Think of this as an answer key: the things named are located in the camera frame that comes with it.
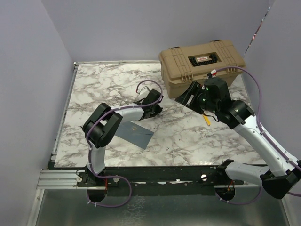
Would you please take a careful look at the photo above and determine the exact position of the tan plastic toolbox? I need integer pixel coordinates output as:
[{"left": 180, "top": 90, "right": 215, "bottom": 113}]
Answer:
[{"left": 158, "top": 40, "right": 246, "bottom": 98}]

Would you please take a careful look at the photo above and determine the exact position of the grey blue envelope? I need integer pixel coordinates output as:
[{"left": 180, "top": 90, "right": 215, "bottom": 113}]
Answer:
[{"left": 115, "top": 121, "right": 154, "bottom": 149}]

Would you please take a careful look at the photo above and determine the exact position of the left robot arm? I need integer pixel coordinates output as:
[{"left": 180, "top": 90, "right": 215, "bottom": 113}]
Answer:
[{"left": 77, "top": 89, "right": 163, "bottom": 186}]

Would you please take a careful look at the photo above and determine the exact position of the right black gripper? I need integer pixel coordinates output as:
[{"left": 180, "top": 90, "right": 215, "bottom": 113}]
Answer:
[{"left": 175, "top": 80, "right": 219, "bottom": 114}]

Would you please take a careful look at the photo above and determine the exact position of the aluminium table frame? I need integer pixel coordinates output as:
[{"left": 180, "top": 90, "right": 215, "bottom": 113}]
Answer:
[{"left": 29, "top": 62, "right": 290, "bottom": 226}]

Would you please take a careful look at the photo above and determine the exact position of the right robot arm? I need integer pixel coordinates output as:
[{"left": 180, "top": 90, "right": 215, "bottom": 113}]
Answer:
[{"left": 175, "top": 77, "right": 301, "bottom": 199}]

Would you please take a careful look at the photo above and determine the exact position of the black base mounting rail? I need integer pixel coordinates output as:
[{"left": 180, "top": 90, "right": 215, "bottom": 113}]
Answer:
[{"left": 48, "top": 162, "right": 243, "bottom": 199}]

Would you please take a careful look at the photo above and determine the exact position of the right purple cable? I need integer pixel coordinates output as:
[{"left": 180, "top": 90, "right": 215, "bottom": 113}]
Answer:
[{"left": 213, "top": 66, "right": 301, "bottom": 205}]

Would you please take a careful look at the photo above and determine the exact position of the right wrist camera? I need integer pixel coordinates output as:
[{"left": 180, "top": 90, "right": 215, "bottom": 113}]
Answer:
[{"left": 207, "top": 69, "right": 217, "bottom": 79}]

